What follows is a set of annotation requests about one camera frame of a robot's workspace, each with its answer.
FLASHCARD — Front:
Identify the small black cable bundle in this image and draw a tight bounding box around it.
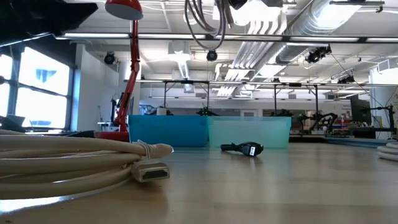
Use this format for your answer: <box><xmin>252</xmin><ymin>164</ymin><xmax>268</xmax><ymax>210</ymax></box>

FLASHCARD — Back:
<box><xmin>220</xmin><ymin>141</ymin><xmax>264</xmax><ymax>157</ymax></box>

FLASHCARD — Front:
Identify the beige HDMI cable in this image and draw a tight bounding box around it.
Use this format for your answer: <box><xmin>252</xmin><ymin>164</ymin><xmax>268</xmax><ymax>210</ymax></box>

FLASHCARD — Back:
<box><xmin>0</xmin><ymin>129</ymin><xmax>174</xmax><ymax>200</ymax></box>

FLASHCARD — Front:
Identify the small black background robot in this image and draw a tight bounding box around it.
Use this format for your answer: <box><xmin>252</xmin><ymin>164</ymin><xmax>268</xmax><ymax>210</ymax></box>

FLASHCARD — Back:
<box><xmin>196</xmin><ymin>106</ymin><xmax>218</xmax><ymax>117</ymax></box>

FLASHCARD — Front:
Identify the blue plastic bin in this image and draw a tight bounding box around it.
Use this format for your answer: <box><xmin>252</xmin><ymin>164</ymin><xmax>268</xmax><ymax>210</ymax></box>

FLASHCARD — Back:
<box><xmin>128</xmin><ymin>114</ymin><xmax>210</xmax><ymax>147</ymax></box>

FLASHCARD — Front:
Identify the teal translucent plastic bin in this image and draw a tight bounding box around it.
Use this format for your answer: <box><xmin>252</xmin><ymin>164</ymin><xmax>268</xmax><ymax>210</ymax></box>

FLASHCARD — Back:
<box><xmin>207</xmin><ymin>116</ymin><xmax>292</xmax><ymax>149</ymax></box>

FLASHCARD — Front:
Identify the red desk lamp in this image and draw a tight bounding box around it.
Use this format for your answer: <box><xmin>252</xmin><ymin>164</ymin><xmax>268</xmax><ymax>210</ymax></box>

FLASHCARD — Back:
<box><xmin>95</xmin><ymin>0</ymin><xmax>144</xmax><ymax>142</ymax></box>

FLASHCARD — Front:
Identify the long ceiling light bar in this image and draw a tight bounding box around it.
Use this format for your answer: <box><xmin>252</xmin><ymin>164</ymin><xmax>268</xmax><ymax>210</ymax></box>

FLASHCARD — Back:
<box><xmin>55</xmin><ymin>32</ymin><xmax>398</xmax><ymax>44</ymax></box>

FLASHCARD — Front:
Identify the large window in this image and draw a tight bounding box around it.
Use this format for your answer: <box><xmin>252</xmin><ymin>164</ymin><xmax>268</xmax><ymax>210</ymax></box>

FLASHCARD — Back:
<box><xmin>0</xmin><ymin>46</ymin><xmax>74</xmax><ymax>130</ymax></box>

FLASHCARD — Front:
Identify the black monitor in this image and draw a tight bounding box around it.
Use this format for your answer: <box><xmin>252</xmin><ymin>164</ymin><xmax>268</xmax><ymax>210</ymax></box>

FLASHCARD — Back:
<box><xmin>349</xmin><ymin>94</ymin><xmax>373</xmax><ymax>126</ymax></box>

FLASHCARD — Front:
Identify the blue table mat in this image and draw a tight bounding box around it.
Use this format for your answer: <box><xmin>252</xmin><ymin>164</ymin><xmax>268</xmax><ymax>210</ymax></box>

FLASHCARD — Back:
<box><xmin>325</xmin><ymin>136</ymin><xmax>398</xmax><ymax>149</ymax></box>

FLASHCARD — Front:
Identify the black metal frame stand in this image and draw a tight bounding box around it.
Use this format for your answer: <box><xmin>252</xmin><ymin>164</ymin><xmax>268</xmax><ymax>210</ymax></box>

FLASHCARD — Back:
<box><xmin>163</xmin><ymin>80</ymin><xmax>211</xmax><ymax>116</ymax></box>
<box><xmin>273</xmin><ymin>82</ymin><xmax>320</xmax><ymax>118</ymax></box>

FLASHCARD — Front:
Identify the grey hanging cable bundle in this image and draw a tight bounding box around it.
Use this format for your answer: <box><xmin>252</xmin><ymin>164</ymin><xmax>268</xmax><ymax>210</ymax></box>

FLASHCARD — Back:
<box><xmin>184</xmin><ymin>0</ymin><xmax>234</xmax><ymax>51</ymax></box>

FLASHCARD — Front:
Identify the black overhead camera rig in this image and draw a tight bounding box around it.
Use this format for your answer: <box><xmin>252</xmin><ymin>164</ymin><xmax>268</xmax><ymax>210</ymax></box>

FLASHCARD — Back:
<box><xmin>305</xmin><ymin>44</ymin><xmax>333</xmax><ymax>64</ymax></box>

